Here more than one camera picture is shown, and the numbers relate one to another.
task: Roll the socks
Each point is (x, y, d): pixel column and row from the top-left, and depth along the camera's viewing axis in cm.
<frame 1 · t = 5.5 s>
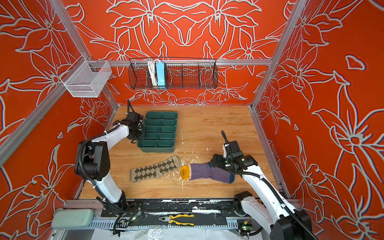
left hand: (140, 134, 96), fingers closed
right hand: (214, 162, 80), fingers open
purple sock yellow cuff: (205, 171, 87), on the table
beige argyle sock: (155, 171, 87), on the table
green plastic divided tray: (160, 132, 99), point 6 cm above the table

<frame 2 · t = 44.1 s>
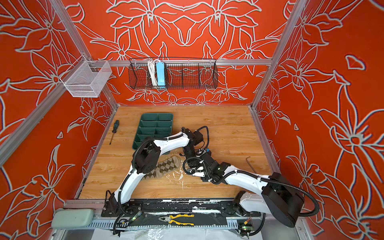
left hand: (197, 169, 85), fingers closed
right hand: (200, 167, 86), fingers open
green handle screwdriver: (116, 125, 107), point 2 cm above the table
black allen key: (250, 164, 90), on the table
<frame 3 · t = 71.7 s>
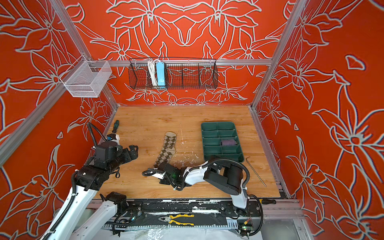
left hand: (129, 148, 74), fingers open
right hand: (156, 171, 85), fingers closed
beige argyle sock: (168, 148, 97), on the table
green plastic divided tray: (220, 140, 94), point 7 cm above the table
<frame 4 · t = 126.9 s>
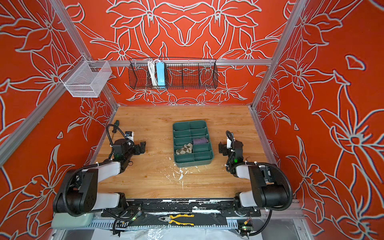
left hand: (137, 141, 92), fingers open
right hand: (227, 139, 92), fingers open
beige argyle sock: (187, 149, 89), point 7 cm above the table
green plastic divided tray: (184, 132, 102), point 3 cm above the table
purple sock yellow cuff: (200, 140, 94), point 6 cm above the table
